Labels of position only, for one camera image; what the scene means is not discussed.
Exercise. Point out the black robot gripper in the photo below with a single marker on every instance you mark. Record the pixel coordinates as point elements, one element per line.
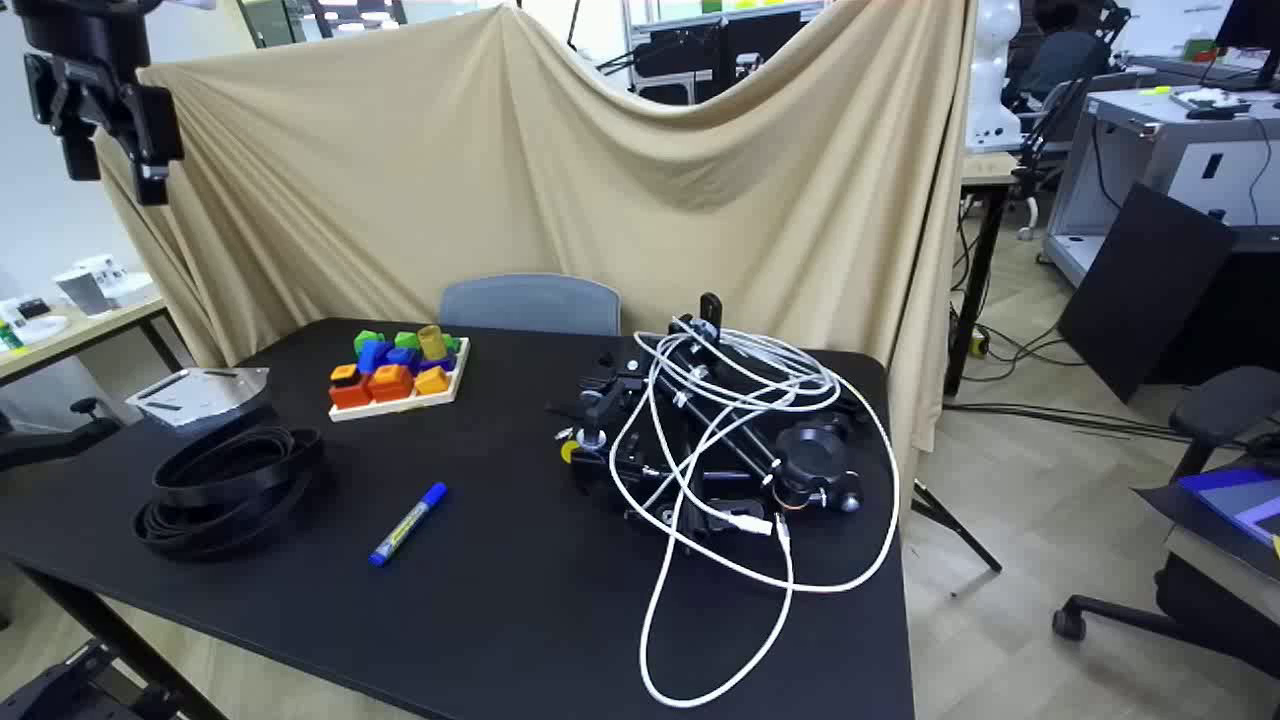
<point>80,28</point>

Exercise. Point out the blue and white marker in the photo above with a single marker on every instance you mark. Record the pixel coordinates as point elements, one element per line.
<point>408,520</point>

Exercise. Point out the small white box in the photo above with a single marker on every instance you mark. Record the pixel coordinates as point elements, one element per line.
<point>89,286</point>

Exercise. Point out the light wooden desk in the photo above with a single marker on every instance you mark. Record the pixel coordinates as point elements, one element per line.
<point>80,334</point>

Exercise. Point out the black chair armrest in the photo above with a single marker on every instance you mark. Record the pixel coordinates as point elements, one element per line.
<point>55,438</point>

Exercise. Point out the green round toy block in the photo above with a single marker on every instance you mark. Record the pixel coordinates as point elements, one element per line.
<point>408,340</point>
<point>364,340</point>

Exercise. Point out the blue toy block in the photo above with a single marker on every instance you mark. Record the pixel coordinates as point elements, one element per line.
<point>372,358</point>

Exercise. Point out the red toy block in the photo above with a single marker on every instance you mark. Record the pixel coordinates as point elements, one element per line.
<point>349,395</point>

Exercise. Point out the olive yellow toy block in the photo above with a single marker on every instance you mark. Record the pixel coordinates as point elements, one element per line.
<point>435,340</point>

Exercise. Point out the wooden toy block tray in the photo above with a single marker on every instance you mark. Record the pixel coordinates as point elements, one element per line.
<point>400,403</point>

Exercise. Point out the yellow orange toy block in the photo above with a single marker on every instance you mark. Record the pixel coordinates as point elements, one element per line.
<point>428,383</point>

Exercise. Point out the beige cloth backdrop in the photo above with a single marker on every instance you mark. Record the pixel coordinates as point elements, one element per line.
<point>532,172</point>

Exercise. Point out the grey chair back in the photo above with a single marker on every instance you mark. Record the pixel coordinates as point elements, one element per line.
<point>530,307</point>

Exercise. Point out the black table leg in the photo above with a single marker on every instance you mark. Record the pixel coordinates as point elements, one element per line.
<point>124,641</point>

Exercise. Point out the black chair base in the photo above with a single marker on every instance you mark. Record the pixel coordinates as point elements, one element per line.
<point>66,686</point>

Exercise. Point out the black computer monitors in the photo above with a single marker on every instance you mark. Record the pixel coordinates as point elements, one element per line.
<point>714,54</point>

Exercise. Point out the black tripod equipment heap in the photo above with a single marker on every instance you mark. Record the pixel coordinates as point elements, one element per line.
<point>803,463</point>

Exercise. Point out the wooden table with black legs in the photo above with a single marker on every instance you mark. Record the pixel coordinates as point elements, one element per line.
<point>984,168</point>

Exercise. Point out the white machine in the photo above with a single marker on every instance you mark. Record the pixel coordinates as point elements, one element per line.
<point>988,72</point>

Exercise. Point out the black stand leg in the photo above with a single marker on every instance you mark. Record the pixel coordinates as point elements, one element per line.
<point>952,525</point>

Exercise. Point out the black mesh office chair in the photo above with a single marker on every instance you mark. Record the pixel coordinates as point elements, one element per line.
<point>1061,72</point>

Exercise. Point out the black flat panel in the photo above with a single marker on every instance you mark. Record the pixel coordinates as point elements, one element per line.
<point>1140,294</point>

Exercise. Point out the white grey cabinet desk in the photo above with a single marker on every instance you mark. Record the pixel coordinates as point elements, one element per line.
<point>1174,164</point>

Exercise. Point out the black device with blue screen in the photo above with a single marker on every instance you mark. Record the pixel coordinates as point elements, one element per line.
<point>1241,496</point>

